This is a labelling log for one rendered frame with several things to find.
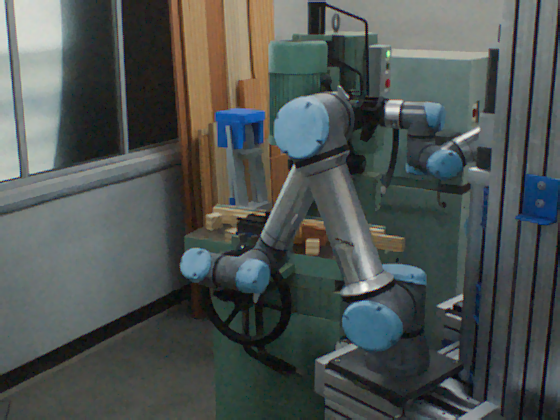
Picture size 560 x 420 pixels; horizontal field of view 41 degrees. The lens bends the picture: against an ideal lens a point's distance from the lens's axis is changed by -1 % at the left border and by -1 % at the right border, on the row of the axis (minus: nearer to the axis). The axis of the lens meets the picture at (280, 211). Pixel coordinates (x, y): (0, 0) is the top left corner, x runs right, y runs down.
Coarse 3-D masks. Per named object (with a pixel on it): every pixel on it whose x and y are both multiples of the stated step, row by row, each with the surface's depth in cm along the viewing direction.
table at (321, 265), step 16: (224, 224) 249; (192, 240) 235; (208, 240) 233; (224, 240) 232; (304, 256) 218; (320, 256) 217; (384, 256) 229; (288, 272) 218; (304, 272) 220; (320, 272) 217; (336, 272) 215
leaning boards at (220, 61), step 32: (192, 0) 364; (224, 0) 387; (256, 0) 410; (192, 32) 366; (224, 32) 391; (256, 32) 413; (192, 64) 368; (224, 64) 396; (256, 64) 415; (192, 96) 371; (224, 96) 398; (256, 96) 407; (192, 128) 373; (192, 160) 377; (224, 160) 377; (192, 192) 382; (224, 192) 379; (192, 224) 385; (192, 288) 391
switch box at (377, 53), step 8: (376, 48) 238; (384, 48) 239; (376, 56) 239; (384, 56) 240; (376, 64) 239; (384, 64) 241; (376, 72) 240; (384, 72) 242; (376, 80) 241; (384, 80) 243; (376, 88) 241; (384, 88) 244
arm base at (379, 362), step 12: (408, 336) 163; (420, 336) 166; (396, 348) 164; (408, 348) 164; (420, 348) 165; (372, 360) 166; (384, 360) 164; (396, 360) 164; (408, 360) 164; (420, 360) 165; (384, 372) 165; (396, 372) 164; (408, 372) 164; (420, 372) 165
